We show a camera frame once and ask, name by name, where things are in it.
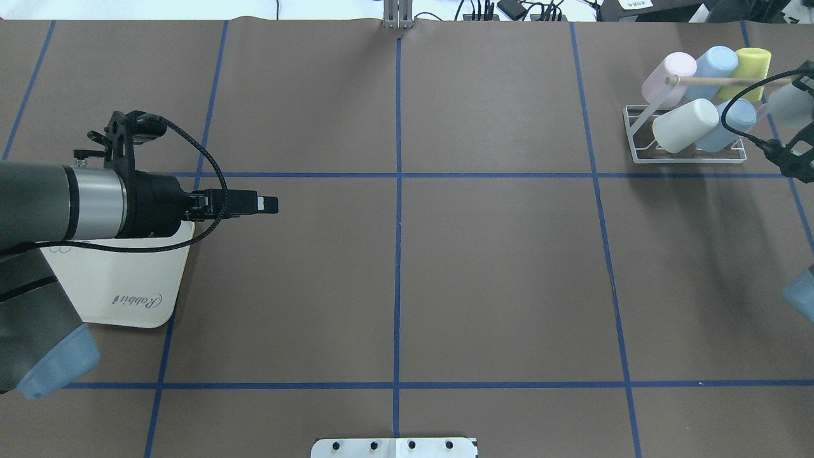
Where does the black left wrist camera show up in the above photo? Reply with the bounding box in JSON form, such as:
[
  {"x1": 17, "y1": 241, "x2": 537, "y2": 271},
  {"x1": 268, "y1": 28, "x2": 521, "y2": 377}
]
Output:
[{"x1": 73, "y1": 111, "x2": 167, "y2": 177}]

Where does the braided right arm cable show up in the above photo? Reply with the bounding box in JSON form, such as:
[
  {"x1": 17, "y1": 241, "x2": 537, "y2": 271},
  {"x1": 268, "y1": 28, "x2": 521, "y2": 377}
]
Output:
[{"x1": 721, "y1": 71, "x2": 803, "y2": 155}]

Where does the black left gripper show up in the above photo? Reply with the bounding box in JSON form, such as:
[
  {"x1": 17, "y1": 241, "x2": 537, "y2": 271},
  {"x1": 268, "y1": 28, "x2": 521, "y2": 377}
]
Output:
[{"x1": 124, "y1": 172, "x2": 279, "y2": 239}]

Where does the light blue cup front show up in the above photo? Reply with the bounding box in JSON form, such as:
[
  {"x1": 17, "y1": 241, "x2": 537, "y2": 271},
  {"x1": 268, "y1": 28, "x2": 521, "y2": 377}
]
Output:
[{"x1": 684, "y1": 46, "x2": 739, "y2": 101}]

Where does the white plastic tray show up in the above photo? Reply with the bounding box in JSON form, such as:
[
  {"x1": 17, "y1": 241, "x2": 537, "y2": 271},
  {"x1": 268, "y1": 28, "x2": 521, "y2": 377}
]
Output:
[{"x1": 41, "y1": 246, "x2": 190, "y2": 330}]

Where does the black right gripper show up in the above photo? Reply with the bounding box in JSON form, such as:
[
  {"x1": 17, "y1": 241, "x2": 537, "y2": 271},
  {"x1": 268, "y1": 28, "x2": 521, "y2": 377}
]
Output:
[{"x1": 766, "y1": 60, "x2": 813, "y2": 183}]

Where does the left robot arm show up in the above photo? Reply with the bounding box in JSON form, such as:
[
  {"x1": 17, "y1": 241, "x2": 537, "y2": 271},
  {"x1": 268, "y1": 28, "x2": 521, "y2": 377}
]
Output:
[{"x1": 1, "y1": 162, "x2": 279, "y2": 400}]

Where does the metal mounting plate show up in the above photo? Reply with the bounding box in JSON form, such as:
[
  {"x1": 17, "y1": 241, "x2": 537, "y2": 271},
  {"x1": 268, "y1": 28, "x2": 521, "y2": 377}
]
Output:
[{"x1": 310, "y1": 437, "x2": 479, "y2": 457}]

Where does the aluminium frame post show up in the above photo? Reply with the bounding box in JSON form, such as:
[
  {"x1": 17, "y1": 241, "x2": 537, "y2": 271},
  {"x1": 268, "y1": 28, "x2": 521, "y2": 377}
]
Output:
[{"x1": 383, "y1": 0, "x2": 415, "y2": 30}]

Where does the light blue cup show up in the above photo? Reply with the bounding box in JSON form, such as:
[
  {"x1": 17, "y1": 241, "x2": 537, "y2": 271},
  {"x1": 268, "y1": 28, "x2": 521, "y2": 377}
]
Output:
[
  {"x1": 695, "y1": 99, "x2": 757, "y2": 153},
  {"x1": 684, "y1": 46, "x2": 739, "y2": 101}
]

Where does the pink plastic cup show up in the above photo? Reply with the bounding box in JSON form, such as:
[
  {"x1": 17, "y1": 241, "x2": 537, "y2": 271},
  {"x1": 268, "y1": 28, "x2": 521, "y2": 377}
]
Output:
[{"x1": 640, "y1": 52, "x2": 697, "y2": 109}]

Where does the white wire cup rack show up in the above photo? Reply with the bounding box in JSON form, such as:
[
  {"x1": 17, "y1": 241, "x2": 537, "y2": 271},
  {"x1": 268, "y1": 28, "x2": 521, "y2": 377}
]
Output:
[{"x1": 623, "y1": 55, "x2": 811, "y2": 165}]

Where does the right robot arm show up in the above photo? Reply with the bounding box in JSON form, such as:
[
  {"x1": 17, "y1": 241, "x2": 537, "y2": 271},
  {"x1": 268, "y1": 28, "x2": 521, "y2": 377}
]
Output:
[{"x1": 768, "y1": 60, "x2": 813, "y2": 321}]

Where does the grey plastic cup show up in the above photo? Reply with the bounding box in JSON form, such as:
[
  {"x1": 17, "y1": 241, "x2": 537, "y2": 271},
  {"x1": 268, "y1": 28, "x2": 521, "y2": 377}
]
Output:
[{"x1": 768, "y1": 83, "x2": 813, "y2": 128}]

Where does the yellow plastic cup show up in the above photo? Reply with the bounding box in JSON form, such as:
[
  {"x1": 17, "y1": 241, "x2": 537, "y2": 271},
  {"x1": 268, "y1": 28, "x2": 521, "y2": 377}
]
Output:
[{"x1": 716, "y1": 47, "x2": 771, "y2": 101}]

